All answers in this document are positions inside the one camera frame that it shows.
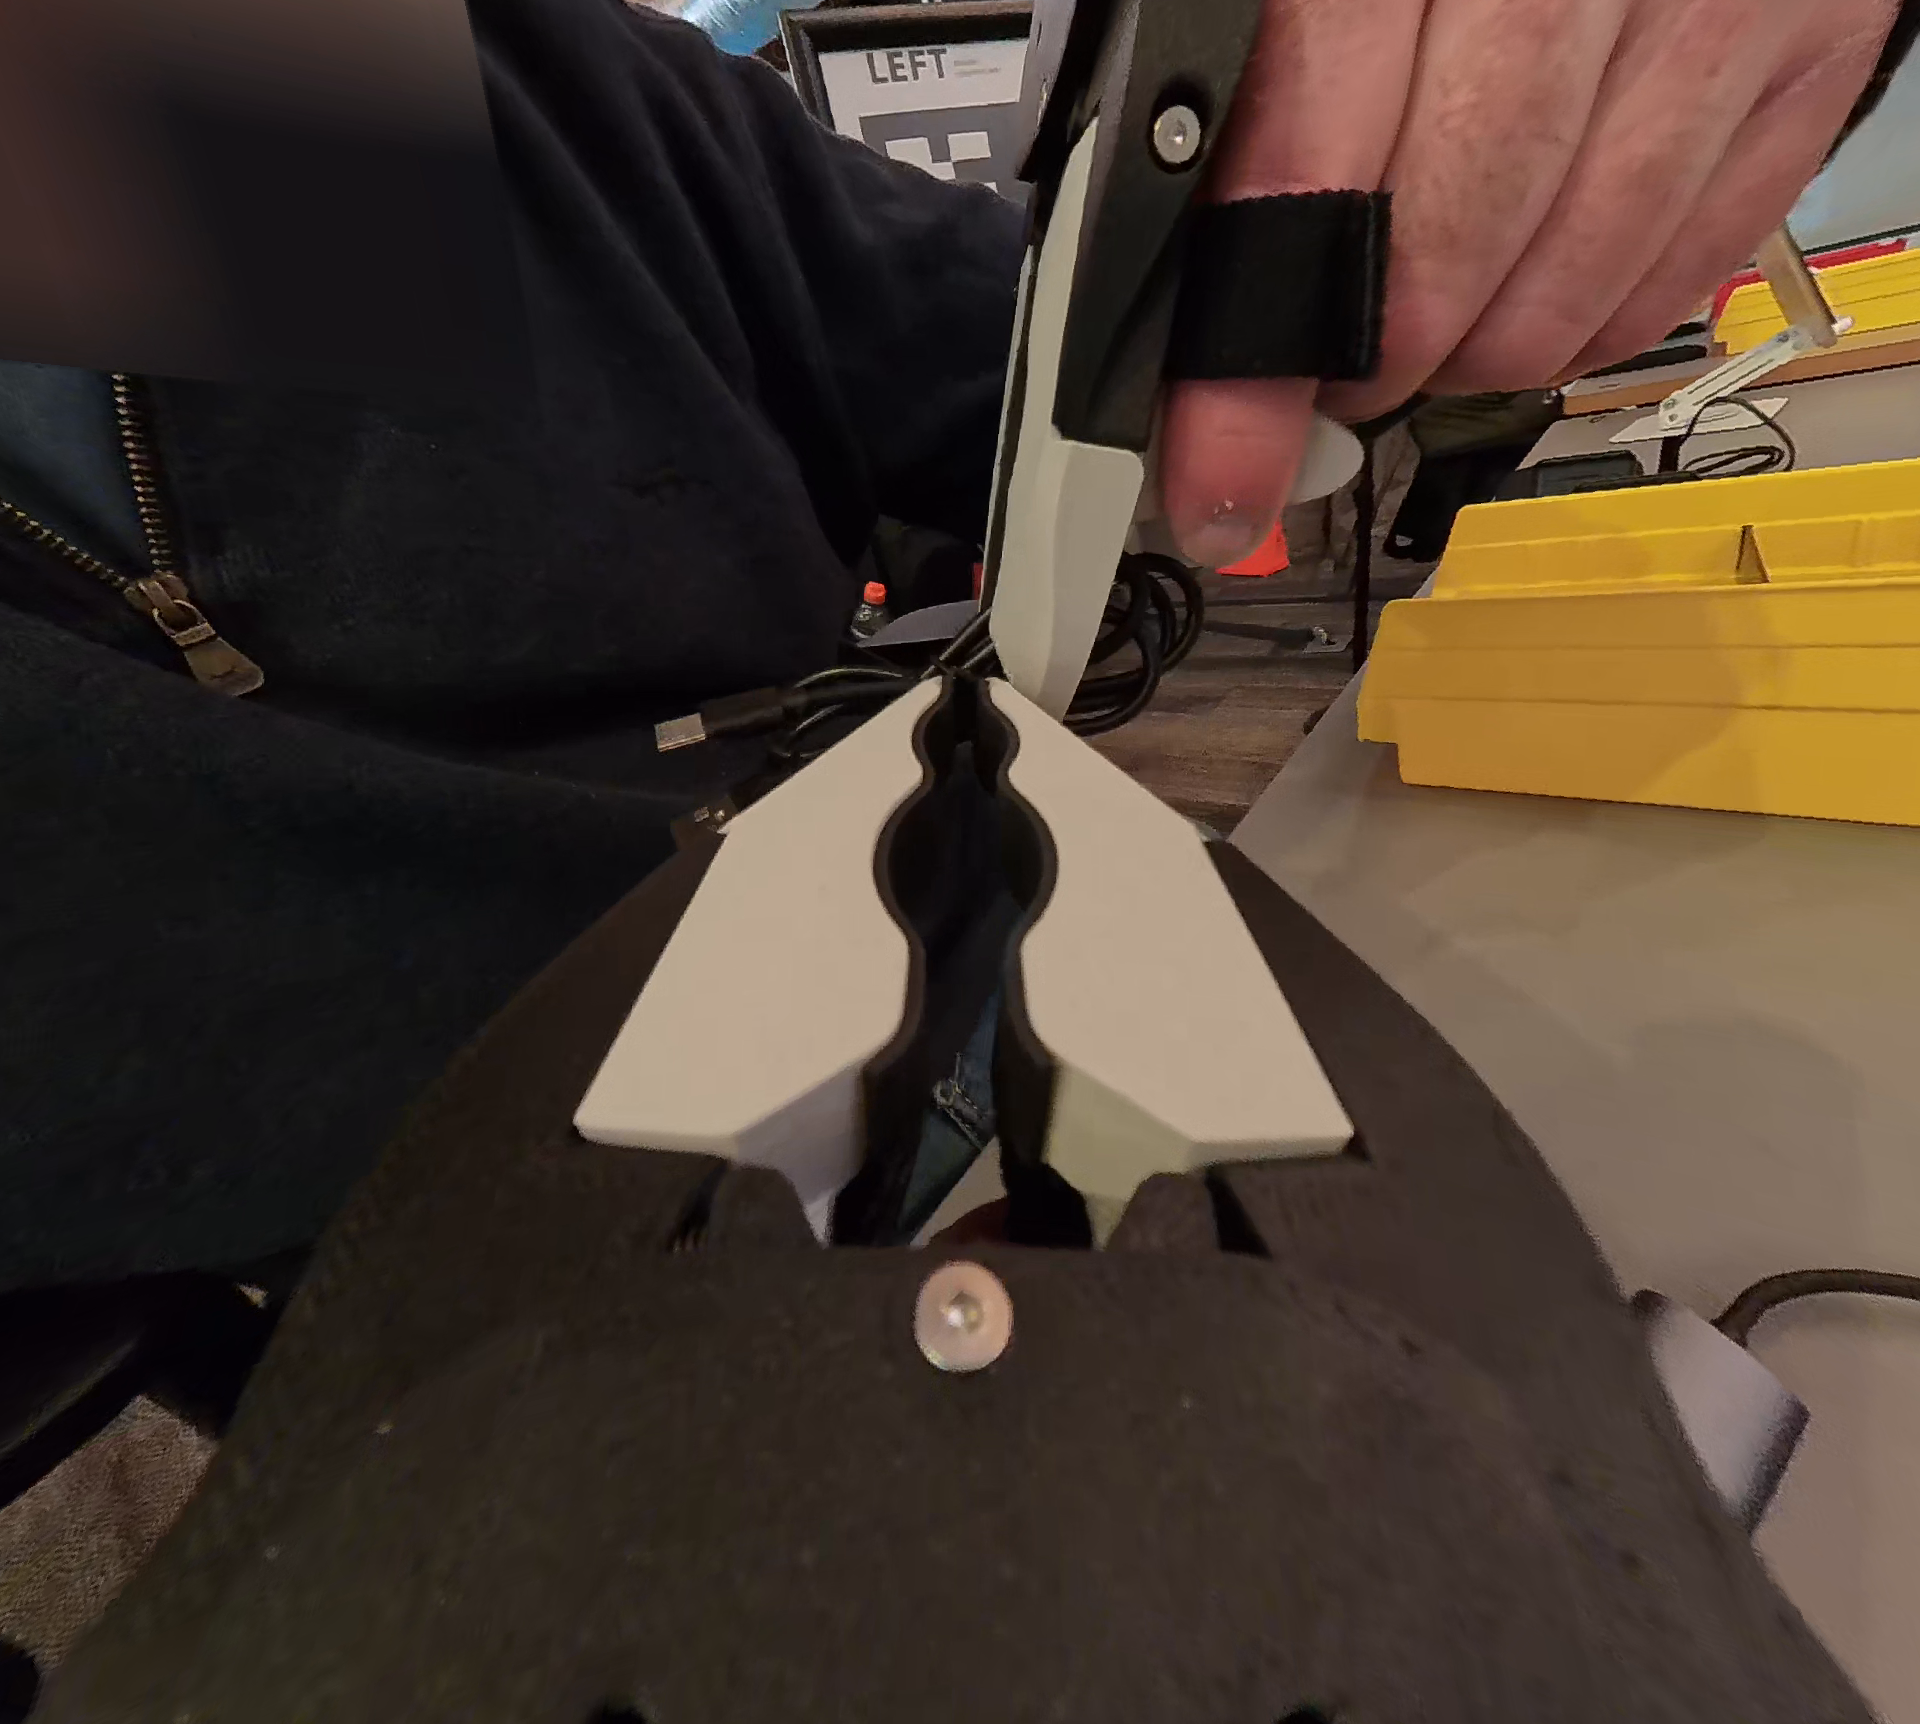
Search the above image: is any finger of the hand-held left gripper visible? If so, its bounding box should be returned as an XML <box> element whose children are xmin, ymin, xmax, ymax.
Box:
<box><xmin>980</xmin><ymin>124</ymin><xmax>1155</xmax><ymax>722</ymax></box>

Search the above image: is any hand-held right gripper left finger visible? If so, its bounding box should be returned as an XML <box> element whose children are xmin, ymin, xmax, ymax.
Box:
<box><xmin>574</xmin><ymin>673</ymin><xmax>976</xmax><ymax>1243</ymax></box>

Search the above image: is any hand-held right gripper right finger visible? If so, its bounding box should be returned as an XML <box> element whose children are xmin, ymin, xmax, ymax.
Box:
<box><xmin>970</xmin><ymin>673</ymin><xmax>1360</xmax><ymax>1247</ymax></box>

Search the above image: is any black usb cable bundle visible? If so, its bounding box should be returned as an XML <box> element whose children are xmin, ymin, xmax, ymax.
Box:
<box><xmin>652</xmin><ymin>557</ymin><xmax>1205</xmax><ymax>846</ymax></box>

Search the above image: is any large yellow plastic bin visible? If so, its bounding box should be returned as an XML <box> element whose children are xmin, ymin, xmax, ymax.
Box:
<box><xmin>1360</xmin><ymin>454</ymin><xmax>1920</xmax><ymax>830</ymax></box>

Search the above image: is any person's left hand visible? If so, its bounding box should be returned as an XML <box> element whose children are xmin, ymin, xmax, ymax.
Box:
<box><xmin>1162</xmin><ymin>0</ymin><xmax>1912</xmax><ymax>572</ymax></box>

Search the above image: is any person in dark jacket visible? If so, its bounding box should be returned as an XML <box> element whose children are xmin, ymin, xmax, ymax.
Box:
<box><xmin>0</xmin><ymin>0</ymin><xmax>1037</xmax><ymax>1291</ymax></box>

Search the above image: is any white stand with clear arms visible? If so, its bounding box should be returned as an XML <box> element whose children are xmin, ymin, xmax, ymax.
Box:
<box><xmin>1657</xmin><ymin>228</ymin><xmax>1857</xmax><ymax>431</ymax></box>

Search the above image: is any small yellow parts bin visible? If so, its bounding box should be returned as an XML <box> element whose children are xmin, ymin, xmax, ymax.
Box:
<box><xmin>1710</xmin><ymin>242</ymin><xmax>1920</xmax><ymax>355</ymax></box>

